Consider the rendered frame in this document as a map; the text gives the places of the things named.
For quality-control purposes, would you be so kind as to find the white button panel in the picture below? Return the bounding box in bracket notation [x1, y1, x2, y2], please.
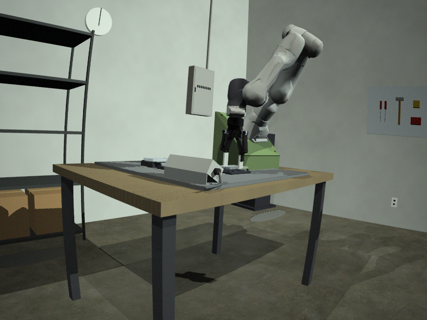
[164, 154, 224, 189]

